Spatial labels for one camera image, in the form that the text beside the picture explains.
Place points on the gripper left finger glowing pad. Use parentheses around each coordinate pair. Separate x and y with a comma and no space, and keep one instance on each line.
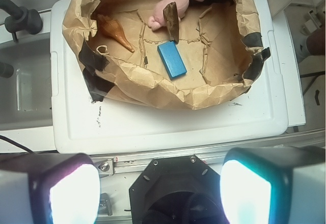
(49,188)

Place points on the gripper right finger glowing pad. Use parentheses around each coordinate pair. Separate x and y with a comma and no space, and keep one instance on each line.
(274,185)

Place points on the orange conch shell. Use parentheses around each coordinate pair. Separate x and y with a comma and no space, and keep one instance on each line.
(112,28)

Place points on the white plastic cooler lid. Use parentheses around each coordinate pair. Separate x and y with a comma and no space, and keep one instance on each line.
(111,126)

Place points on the white sink basin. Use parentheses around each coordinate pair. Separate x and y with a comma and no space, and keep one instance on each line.
(26,95)

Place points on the blue rectangular block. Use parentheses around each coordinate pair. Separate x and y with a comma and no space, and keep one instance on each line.
(171,59)

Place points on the crumpled brown paper bag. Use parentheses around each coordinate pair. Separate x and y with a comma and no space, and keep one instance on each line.
(220,44)

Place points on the dark grey faucet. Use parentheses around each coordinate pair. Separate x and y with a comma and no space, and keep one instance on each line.
(21,19)

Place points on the brown wood bark piece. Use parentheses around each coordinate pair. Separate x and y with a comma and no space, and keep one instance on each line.
(172,23)

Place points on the pink plush bunny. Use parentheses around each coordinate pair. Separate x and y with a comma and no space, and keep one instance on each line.
(156,19)

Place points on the metal corner bracket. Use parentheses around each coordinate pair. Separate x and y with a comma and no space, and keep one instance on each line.
(105,167)

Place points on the aluminium extrusion rail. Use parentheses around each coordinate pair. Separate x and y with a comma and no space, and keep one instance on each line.
(212,154)

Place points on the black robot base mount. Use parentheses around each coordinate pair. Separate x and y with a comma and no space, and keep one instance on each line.
(177,190)

